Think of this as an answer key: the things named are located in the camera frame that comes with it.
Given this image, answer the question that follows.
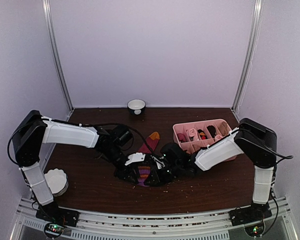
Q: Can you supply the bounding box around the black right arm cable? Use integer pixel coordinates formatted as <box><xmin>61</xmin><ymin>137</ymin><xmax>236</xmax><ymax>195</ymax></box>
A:
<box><xmin>262</xmin><ymin>147</ymin><xmax>294</xmax><ymax>161</ymax></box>

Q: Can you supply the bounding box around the light pink rolled sock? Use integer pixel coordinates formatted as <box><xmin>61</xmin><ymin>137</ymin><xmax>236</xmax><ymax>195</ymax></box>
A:
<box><xmin>187</xmin><ymin>128</ymin><xmax>200</xmax><ymax>142</ymax></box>

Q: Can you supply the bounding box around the dark brown rolled sock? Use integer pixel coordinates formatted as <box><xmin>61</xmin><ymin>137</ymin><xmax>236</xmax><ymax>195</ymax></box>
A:
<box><xmin>206</xmin><ymin>125</ymin><xmax>217</xmax><ymax>138</ymax></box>

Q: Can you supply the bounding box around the circuit board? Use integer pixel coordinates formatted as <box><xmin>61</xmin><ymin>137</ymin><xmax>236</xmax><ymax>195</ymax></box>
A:
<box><xmin>244</xmin><ymin>223</ymin><xmax>265</xmax><ymax>238</ymax></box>
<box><xmin>43</xmin><ymin>222</ymin><xmax>65</xmax><ymax>238</ymax></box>

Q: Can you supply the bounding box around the left circuit board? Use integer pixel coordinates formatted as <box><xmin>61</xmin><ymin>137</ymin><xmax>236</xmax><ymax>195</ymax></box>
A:
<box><xmin>43</xmin><ymin>222</ymin><xmax>65</xmax><ymax>238</ymax></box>

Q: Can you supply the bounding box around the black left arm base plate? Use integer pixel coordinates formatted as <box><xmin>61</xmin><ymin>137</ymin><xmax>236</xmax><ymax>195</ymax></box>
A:
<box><xmin>35</xmin><ymin>208</ymin><xmax>80</xmax><ymax>227</ymax></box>

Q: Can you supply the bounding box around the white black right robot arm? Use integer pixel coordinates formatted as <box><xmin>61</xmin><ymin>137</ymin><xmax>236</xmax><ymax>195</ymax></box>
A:
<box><xmin>173</xmin><ymin>118</ymin><xmax>277</xmax><ymax>221</ymax></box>

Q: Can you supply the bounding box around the aluminium left corner post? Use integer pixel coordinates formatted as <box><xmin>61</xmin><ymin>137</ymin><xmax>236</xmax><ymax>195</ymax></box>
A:
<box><xmin>42</xmin><ymin>0</ymin><xmax>74</xmax><ymax>111</ymax></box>

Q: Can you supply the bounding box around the pink divided organizer box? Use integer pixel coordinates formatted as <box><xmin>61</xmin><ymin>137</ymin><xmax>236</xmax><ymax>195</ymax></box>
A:
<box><xmin>172</xmin><ymin>119</ymin><xmax>230</xmax><ymax>154</ymax></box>

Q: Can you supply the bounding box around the aluminium corner post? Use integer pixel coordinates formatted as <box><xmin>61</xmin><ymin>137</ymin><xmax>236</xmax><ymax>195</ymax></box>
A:
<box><xmin>42</xmin><ymin>0</ymin><xmax>74</xmax><ymax>111</ymax></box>
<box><xmin>231</xmin><ymin>0</ymin><xmax>264</xmax><ymax>115</ymax></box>

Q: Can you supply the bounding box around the black white small bowl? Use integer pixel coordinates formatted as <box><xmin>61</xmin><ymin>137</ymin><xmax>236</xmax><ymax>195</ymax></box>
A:
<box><xmin>127</xmin><ymin>99</ymin><xmax>146</xmax><ymax>116</ymax></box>

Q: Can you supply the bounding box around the right circuit board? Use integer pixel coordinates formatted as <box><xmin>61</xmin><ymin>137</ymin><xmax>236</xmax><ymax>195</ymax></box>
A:
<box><xmin>244</xmin><ymin>223</ymin><xmax>265</xmax><ymax>238</ymax></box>

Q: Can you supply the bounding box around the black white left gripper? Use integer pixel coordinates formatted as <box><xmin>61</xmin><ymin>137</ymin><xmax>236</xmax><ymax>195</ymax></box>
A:
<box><xmin>102</xmin><ymin>146</ymin><xmax>141</xmax><ymax>185</ymax></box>

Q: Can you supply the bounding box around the white scalloped bowl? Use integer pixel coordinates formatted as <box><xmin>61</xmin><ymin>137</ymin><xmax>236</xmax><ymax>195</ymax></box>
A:
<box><xmin>44</xmin><ymin>168</ymin><xmax>69</xmax><ymax>197</ymax></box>

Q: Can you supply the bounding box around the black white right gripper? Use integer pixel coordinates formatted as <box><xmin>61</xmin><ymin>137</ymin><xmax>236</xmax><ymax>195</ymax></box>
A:
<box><xmin>144</xmin><ymin>161</ymin><xmax>183</xmax><ymax>186</ymax></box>

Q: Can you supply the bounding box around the black red rolled sock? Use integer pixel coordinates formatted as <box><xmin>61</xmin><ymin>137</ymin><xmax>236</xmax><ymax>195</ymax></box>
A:
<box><xmin>197</xmin><ymin>129</ymin><xmax>208</xmax><ymax>140</ymax></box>

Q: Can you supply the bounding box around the aluminium right side rail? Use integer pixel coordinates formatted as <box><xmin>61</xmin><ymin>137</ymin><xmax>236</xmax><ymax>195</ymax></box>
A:
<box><xmin>230</xmin><ymin>108</ymin><xmax>240</xmax><ymax>123</ymax></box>

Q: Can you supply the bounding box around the purple orange striped sock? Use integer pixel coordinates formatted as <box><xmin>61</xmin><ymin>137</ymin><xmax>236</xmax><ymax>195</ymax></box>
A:
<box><xmin>137</xmin><ymin>131</ymin><xmax>160</xmax><ymax>187</ymax></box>

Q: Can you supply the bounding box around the tan ribbed sock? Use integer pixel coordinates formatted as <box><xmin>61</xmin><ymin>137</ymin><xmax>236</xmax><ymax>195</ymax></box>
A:
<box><xmin>218</xmin><ymin>122</ymin><xmax>231</xmax><ymax>136</ymax></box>

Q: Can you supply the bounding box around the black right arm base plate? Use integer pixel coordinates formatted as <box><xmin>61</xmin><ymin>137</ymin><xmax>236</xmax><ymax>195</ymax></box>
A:
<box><xmin>229</xmin><ymin>206</ymin><xmax>272</xmax><ymax>226</ymax></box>

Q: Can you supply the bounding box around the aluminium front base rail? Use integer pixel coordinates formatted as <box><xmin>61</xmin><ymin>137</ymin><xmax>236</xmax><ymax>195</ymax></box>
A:
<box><xmin>8</xmin><ymin>197</ymin><xmax>300</xmax><ymax>240</ymax></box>

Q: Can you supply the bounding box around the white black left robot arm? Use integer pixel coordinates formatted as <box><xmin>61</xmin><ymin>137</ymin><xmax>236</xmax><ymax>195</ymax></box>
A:
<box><xmin>7</xmin><ymin>110</ymin><xmax>139</xmax><ymax>222</ymax></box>

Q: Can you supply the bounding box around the aluminium right corner post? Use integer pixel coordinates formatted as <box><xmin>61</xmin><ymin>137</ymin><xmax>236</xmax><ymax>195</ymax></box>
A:
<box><xmin>231</xmin><ymin>0</ymin><xmax>264</xmax><ymax>115</ymax></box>

